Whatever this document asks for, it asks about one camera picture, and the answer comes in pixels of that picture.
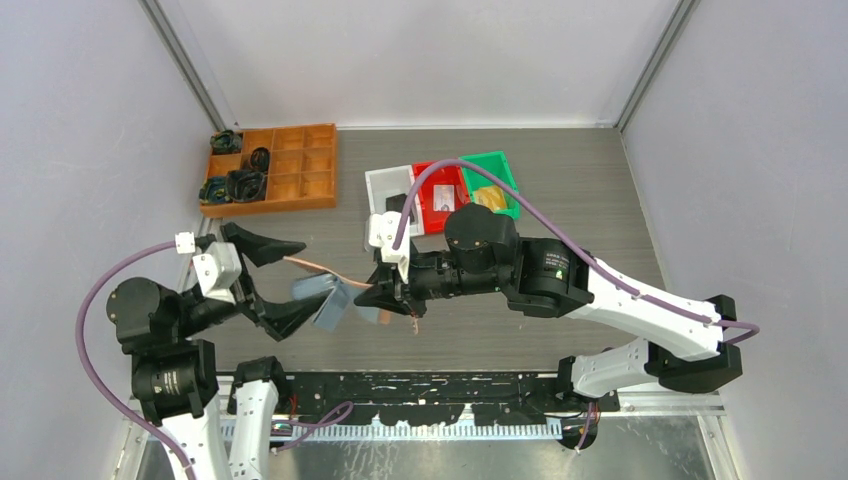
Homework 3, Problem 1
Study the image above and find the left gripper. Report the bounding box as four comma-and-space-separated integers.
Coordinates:
173, 220, 328, 335

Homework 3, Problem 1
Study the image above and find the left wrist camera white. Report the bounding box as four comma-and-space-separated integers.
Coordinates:
174, 232, 243, 305

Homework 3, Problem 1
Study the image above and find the green patterned strap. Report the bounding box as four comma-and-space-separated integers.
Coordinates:
209, 130, 244, 156
199, 176, 232, 205

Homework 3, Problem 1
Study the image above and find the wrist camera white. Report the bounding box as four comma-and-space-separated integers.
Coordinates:
366, 211, 411, 284
174, 232, 243, 305

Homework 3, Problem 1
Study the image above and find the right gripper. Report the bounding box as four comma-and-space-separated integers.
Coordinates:
354, 241, 508, 318

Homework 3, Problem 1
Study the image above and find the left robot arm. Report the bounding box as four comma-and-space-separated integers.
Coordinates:
106, 223, 327, 479

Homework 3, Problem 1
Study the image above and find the orange compartment tray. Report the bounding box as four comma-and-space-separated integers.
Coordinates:
198, 123, 338, 218

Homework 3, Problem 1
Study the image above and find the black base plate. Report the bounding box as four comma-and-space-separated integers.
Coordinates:
275, 371, 620, 427

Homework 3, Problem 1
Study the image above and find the black card in white bin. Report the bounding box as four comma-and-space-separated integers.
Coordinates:
385, 193, 417, 225

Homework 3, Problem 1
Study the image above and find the green plastic bin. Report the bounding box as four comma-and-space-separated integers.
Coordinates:
460, 151, 521, 219

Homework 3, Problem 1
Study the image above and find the black coiled strap small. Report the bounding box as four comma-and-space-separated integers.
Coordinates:
246, 147, 271, 174

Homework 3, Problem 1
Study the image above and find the green patterned strap lower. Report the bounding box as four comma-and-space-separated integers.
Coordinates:
199, 176, 232, 205

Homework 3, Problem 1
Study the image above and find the aluminium rail front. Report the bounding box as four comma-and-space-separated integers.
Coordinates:
124, 372, 727, 444

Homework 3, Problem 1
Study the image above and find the black coiled strap large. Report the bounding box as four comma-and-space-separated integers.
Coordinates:
225, 170, 267, 203

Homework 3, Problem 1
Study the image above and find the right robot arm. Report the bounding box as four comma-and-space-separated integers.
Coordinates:
355, 204, 743, 411

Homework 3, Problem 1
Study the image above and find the white plastic bin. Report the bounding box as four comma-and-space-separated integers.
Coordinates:
364, 165, 425, 237

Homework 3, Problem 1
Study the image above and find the pink leather card holder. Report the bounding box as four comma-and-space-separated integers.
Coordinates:
284, 256, 393, 331

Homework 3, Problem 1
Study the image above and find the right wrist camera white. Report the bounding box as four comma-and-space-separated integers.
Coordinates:
366, 211, 411, 284

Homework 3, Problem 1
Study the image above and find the green patterned strap upper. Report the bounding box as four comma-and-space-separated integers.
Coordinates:
209, 130, 244, 156

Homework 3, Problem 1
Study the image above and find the gold card in green bin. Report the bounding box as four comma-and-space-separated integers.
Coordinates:
472, 185, 509, 212

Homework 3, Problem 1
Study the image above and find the card in red bin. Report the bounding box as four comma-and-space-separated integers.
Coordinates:
432, 184, 456, 212

